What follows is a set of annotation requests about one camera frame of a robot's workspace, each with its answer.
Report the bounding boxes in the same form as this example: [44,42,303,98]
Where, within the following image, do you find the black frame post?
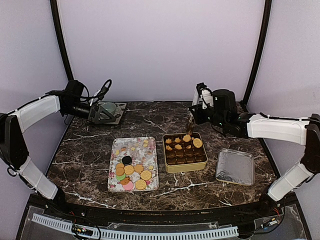
[49,0,82,108]
[240,0,273,109]

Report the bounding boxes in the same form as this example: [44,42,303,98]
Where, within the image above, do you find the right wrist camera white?
[196,82,214,110]

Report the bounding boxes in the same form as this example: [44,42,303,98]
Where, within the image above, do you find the silver tin lid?
[215,148,255,186]

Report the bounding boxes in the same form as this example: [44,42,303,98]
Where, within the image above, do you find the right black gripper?
[190,103,228,129]

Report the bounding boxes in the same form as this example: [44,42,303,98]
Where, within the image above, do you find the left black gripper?
[62,100,116,124]

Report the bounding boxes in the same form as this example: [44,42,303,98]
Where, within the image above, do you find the floral rectangular tray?
[107,136,159,192]

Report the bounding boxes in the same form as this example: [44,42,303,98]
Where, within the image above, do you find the right black frame post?
[240,0,273,109]

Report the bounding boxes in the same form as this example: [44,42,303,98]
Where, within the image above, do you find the left black frame post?
[49,0,82,108]

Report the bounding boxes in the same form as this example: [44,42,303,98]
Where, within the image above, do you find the green macaron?
[115,173,126,181]

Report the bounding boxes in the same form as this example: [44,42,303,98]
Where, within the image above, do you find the gold cookie tin box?
[162,132,208,174]

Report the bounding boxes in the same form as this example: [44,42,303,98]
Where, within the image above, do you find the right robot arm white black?
[188,83,320,217]

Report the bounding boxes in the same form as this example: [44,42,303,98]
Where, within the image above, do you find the black sandwich cookie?
[121,155,133,166]

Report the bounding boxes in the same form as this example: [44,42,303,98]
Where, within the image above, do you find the pink macaron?
[122,181,134,191]

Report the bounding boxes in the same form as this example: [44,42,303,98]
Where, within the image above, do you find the brown round cookie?
[116,167,125,176]

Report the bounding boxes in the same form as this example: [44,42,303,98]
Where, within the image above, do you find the chocolate chip cookie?
[120,177,131,186]

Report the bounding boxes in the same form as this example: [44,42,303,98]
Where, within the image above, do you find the white cable duct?
[31,213,239,240]

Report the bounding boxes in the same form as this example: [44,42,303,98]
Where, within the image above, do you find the green ceramic bowl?
[101,102,117,115]

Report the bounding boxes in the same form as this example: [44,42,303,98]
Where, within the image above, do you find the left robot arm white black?
[0,79,116,218]

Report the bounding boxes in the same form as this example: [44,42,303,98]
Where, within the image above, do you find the floral square coaster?
[98,101,127,125]

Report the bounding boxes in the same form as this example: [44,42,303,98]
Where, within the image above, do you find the metal serving tongs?
[186,91,203,135]

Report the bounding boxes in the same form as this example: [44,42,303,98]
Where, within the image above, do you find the round waffle cookie bottom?
[135,179,147,191]

